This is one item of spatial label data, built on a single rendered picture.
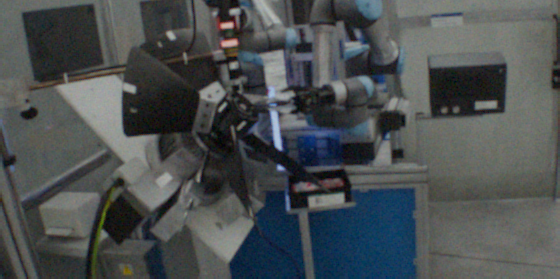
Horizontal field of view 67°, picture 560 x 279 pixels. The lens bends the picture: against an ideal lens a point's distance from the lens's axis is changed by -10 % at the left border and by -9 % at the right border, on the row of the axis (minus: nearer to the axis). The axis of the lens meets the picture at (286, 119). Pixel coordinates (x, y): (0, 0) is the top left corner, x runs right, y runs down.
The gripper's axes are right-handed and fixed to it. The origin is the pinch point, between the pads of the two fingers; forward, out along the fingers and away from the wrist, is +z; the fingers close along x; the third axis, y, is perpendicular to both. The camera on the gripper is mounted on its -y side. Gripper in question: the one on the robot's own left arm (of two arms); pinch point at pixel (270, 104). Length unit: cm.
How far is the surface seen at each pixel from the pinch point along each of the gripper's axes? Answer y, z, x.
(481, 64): 25, -66, -7
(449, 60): 15, -60, -8
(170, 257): -71, 36, 94
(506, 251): -12, -139, 120
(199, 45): -8.0, 18.2, -20.5
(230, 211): 17.5, 21.5, 23.2
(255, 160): 5.4, 8.5, 15.2
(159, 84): 20.1, 35.2, -17.7
